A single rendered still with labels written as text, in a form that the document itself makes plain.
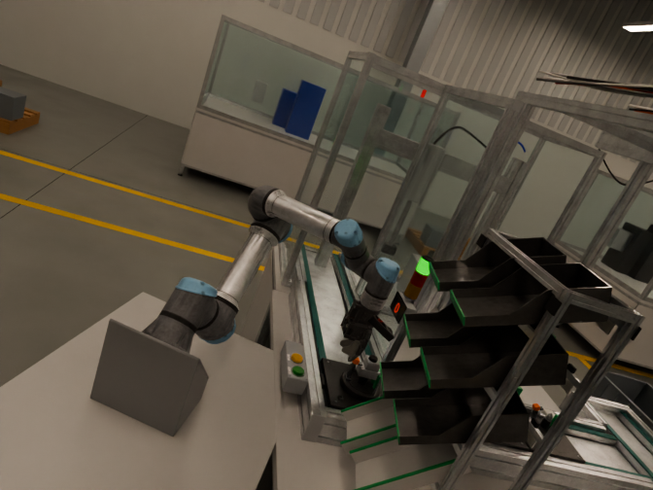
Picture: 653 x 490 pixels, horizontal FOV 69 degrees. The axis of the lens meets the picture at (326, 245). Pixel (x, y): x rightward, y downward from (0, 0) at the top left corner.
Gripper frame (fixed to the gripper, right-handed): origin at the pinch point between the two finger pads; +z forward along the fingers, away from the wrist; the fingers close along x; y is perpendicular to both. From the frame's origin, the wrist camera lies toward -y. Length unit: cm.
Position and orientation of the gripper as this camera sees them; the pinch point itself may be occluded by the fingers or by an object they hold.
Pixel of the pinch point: (352, 358)
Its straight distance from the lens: 157.6
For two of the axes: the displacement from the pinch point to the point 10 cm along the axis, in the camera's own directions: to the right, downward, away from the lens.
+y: -9.3, -2.9, -2.4
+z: -3.6, 8.8, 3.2
